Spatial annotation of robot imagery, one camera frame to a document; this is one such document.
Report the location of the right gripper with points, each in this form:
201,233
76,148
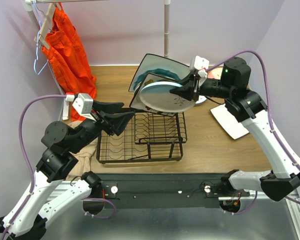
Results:
192,83

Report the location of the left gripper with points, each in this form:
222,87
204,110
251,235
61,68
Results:
118,122

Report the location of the watermelon round plate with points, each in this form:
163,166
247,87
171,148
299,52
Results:
200,100

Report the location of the flower square plate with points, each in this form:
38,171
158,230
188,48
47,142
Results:
136,102

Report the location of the pink and cream round plate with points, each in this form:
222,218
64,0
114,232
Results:
215,73

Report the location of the blue and cream round plate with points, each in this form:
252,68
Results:
157,97

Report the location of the grey square plate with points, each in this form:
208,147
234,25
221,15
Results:
228,122

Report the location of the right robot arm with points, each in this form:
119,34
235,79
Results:
249,109

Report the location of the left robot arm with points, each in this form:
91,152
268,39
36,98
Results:
32,214

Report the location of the teal rimmed plate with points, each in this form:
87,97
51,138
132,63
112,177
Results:
157,71

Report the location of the large white square plate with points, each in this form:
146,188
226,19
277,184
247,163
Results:
153,61

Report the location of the beige cloth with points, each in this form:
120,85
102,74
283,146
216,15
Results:
84,157

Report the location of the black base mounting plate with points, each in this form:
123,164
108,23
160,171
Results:
166,190

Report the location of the orange shorts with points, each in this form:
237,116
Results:
67,57

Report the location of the wooden clip hanger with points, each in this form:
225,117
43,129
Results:
44,29

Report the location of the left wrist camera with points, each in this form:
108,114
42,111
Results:
83,104

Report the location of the black wire dish rack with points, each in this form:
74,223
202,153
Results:
148,137

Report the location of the blue wire hanger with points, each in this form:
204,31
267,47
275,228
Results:
38,45

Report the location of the white clothes rack frame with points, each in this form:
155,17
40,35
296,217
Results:
28,4

